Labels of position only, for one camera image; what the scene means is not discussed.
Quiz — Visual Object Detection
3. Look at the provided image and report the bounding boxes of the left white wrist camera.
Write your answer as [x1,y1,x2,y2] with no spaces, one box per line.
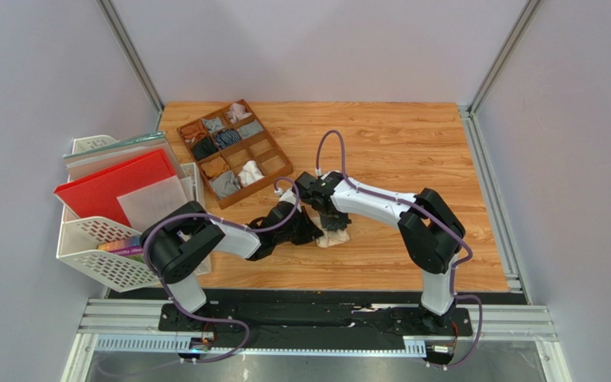
[274,188,302,211]

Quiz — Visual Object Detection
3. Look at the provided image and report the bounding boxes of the white slotted cable duct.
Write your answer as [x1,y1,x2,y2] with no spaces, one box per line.
[95,333,427,358]

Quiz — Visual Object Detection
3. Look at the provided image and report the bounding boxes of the purple cable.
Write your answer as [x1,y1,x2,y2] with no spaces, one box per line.
[314,129,484,319]
[142,177,302,319]

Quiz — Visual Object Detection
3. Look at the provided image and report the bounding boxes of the striped blue rolled cloth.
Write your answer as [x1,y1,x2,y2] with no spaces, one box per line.
[213,129,242,150]

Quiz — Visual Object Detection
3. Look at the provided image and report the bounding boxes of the grey rolled cloth lower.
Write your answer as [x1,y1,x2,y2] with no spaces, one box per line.
[210,170,241,199]

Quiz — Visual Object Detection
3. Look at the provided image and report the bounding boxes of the purple book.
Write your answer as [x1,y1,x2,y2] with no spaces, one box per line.
[97,236,143,263]

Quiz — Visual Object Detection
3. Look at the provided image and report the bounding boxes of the white file rack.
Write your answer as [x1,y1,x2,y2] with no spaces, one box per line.
[55,134,212,294]

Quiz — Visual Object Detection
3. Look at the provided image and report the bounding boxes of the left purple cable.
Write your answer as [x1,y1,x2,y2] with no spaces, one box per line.
[142,177,302,319]

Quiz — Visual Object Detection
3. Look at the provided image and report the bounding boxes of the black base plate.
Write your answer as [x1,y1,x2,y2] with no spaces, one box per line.
[158,289,476,345]

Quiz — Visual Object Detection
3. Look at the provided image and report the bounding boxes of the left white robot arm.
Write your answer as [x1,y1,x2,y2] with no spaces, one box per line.
[140,201,323,314]

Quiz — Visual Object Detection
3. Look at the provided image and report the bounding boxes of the translucent white folder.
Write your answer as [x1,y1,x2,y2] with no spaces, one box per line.
[117,176,196,232]

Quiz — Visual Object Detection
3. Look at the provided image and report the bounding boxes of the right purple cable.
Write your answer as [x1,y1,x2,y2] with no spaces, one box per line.
[314,129,484,319]

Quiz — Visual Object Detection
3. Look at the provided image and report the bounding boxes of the white underwear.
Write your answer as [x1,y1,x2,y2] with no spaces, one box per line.
[237,160,265,187]

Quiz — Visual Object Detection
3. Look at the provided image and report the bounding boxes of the beige boxer shorts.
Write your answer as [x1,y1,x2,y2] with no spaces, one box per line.
[316,230,350,248]

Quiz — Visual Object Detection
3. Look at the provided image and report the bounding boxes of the black rolled cloth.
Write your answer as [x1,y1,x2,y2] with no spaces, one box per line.
[191,136,219,161]

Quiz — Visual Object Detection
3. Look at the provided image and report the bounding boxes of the grey rolled cloth top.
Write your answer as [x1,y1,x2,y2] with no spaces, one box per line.
[200,117,226,134]

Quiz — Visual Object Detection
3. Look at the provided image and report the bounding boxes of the red folder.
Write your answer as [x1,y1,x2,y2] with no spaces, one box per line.
[53,149,177,226]

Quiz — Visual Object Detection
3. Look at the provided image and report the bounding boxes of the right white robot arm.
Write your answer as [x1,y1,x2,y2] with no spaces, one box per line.
[296,171,465,316]

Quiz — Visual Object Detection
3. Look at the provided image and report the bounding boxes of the orange rolled cloth lower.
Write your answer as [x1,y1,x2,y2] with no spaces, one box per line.
[200,157,230,180]

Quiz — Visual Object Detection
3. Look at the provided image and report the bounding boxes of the orange rolled cloth top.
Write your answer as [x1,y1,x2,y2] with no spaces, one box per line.
[178,121,208,143]

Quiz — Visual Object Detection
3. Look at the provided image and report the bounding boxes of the grey folder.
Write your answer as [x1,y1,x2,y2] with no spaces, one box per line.
[62,131,185,180]

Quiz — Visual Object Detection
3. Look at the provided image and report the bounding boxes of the grey rolled cloth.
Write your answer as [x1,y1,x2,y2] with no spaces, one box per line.
[210,170,241,199]
[200,117,226,134]
[237,120,263,139]

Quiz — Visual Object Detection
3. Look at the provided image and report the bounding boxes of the grey rolled cloth right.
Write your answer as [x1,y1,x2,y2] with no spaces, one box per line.
[237,120,263,139]

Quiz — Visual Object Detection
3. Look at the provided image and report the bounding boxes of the orange rolled cloth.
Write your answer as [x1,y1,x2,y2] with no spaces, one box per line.
[200,157,230,180]
[178,121,208,143]

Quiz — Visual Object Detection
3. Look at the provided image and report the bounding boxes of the brown compartment organizer box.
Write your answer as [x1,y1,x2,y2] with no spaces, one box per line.
[177,99,294,209]

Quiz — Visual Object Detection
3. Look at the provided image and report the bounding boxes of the pink rolled cloth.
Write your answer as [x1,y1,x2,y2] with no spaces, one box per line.
[225,103,252,123]

